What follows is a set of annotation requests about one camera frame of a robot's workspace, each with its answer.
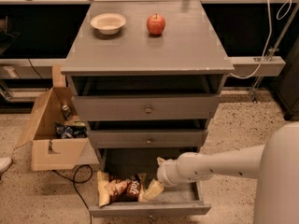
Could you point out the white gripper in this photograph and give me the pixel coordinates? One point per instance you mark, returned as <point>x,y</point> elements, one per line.
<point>164,174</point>

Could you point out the brown chip bag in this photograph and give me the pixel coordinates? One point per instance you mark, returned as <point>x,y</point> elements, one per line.
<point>112,189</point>

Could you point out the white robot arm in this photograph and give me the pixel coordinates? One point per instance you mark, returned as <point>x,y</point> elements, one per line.
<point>274,165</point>

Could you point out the grey bottom drawer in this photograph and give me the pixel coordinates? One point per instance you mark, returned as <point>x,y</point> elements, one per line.
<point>182,200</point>

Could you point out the grey drawer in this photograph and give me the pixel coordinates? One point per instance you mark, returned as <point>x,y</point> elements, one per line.
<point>147,133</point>
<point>144,98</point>
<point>182,200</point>

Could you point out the grey middle drawer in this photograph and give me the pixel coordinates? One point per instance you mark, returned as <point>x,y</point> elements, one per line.
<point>147,133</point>

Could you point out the grey top drawer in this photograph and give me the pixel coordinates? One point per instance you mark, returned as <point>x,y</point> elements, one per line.
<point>144,98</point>

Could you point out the blue snack bag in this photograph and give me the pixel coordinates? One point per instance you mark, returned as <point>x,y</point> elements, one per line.
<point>76,130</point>

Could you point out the grey drawer cabinet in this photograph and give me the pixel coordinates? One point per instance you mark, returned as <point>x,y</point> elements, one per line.
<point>188,45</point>

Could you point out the metal soda can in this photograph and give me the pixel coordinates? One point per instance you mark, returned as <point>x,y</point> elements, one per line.
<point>67,112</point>

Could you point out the cardboard box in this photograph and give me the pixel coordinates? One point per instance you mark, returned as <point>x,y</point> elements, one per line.
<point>49,151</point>

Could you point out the red apple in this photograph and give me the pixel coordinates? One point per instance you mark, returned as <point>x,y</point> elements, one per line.
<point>156,24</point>

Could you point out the white shoe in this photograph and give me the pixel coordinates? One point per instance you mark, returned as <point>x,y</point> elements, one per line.
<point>5,163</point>

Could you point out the white bowl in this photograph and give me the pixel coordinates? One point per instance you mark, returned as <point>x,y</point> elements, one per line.
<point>108,23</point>

